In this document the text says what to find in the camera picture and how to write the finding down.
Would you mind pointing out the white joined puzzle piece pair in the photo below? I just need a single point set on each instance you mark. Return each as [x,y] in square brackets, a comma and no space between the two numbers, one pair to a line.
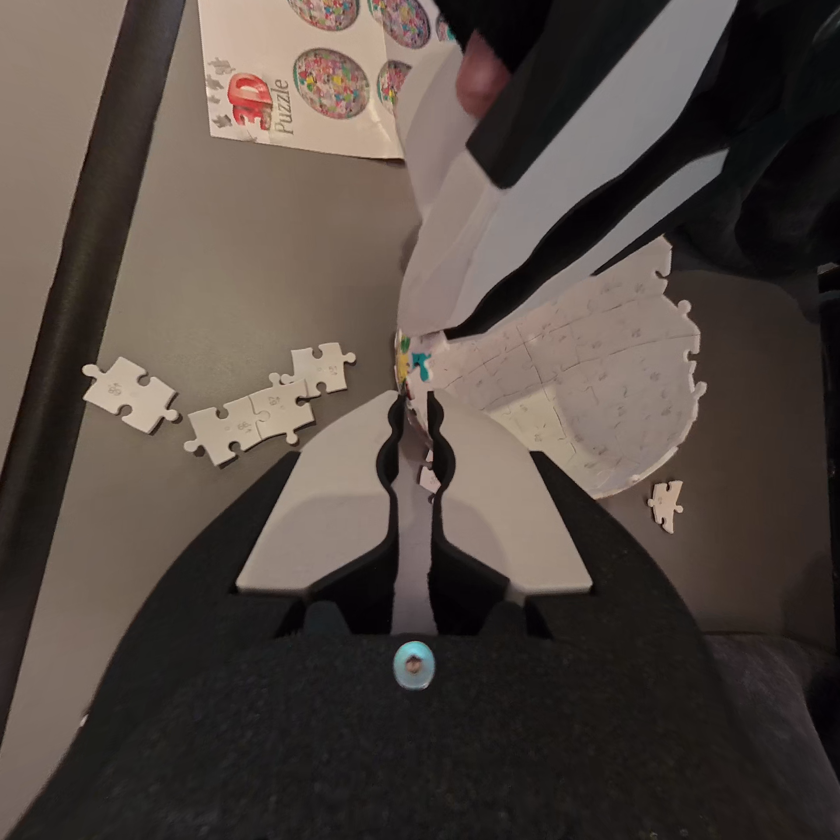
[243,426]

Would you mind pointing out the person's right hand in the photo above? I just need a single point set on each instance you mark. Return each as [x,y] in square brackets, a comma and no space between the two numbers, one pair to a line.
[482,75]

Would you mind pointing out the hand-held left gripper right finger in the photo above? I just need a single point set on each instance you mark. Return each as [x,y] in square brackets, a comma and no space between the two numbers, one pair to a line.
[505,525]

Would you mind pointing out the colourful puzzle ball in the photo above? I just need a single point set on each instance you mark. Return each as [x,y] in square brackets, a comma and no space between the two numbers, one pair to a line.
[590,394]

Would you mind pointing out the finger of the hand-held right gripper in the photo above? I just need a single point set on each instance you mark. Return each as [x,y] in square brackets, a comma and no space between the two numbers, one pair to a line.
[699,172]
[446,229]

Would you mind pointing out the folded puzzle instruction leaflet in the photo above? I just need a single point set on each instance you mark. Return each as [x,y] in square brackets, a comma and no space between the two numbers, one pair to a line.
[249,39]

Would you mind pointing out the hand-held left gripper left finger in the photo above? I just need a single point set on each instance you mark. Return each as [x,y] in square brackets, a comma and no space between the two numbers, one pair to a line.
[321,525]

